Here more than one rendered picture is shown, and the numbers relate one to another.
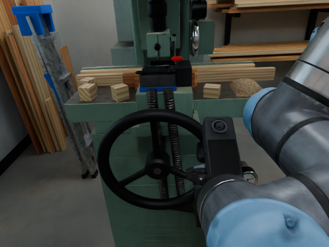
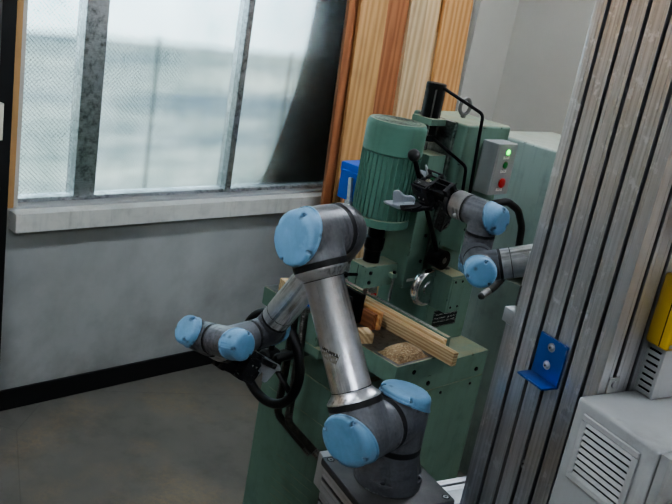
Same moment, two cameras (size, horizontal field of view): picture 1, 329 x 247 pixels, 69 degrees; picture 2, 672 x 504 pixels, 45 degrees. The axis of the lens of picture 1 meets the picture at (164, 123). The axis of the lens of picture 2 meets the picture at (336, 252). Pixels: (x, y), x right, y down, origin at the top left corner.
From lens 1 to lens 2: 1.93 m
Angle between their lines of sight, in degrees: 40
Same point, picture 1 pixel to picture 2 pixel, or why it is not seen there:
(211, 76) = (398, 329)
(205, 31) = (442, 283)
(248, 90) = (389, 351)
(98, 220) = not seen: hidden behind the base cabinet
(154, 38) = (356, 266)
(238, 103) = (372, 357)
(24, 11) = (352, 170)
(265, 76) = (443, 357)
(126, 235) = (260, 458)
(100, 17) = not seen: hidden behind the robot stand
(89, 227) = not seen: hidden behind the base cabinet
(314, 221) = (200, 325)
